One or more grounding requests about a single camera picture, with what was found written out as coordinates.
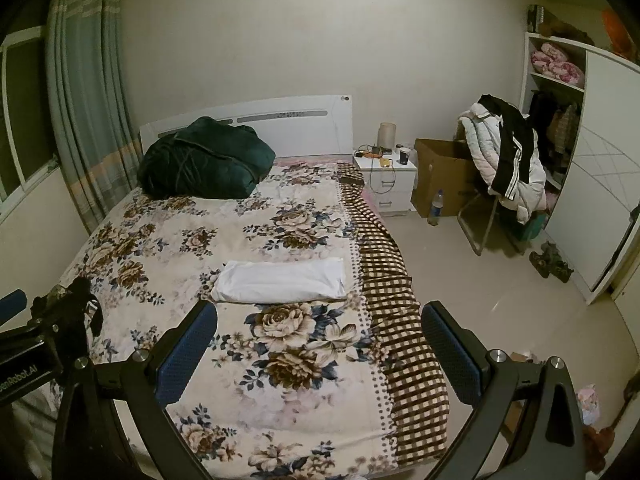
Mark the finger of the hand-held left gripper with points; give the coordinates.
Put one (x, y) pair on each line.
(45, 335)
(12, 306)

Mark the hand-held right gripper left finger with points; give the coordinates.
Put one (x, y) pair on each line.
(187, 355)

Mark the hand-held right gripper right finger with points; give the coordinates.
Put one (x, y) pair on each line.
(450, 355)

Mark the white t-shirt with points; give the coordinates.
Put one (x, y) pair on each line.
(285, 280)

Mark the dark clothes pile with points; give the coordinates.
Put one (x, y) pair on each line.
(75, 300)

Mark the hanging dark clothes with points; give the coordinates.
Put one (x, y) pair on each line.
(545, 125)

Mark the brown checked blanket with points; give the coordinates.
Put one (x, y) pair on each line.
(410, 340)

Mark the white sack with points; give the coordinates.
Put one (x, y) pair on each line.
(32, 425)

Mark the floral blanket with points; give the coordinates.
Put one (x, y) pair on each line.
(200, 240)

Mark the metal folding chair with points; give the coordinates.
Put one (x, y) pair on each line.
(475, 230)

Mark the camouflage shoe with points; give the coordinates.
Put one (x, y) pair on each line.
(541, 262)
(561, 265)

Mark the plastic water bottle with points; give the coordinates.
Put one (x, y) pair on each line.
(435, 210)

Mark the pink patterned package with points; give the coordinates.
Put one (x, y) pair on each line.
(589, 404)

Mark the teal plastic bin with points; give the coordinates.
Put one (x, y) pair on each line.
(532, 225)

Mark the white framed window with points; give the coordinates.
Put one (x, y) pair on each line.
(25, 135)

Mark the large cardboard box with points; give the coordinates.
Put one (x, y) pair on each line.
(442, 180)

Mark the white nightstand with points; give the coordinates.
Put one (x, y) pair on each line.
(392, 187)

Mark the dark green quilt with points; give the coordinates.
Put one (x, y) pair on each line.
(205, 160)

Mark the dark cup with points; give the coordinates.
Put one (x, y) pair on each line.
(404, 156)

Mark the chair with jackets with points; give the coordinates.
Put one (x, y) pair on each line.
(480, 150)

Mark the black white-striped pants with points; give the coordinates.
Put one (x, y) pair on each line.
(515, 155)

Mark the white wardrobe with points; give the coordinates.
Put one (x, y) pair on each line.
(595, 200)

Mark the beige table lamp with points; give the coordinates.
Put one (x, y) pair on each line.
(387, 136)

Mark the green striped curtain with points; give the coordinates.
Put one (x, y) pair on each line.
(90, 85)

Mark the white bed headboard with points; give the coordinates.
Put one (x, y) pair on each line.
(310, 125)

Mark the pink folded blanket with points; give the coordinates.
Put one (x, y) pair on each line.
(557, 65)

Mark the orange plastic bag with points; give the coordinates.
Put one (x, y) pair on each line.
(619, 35)

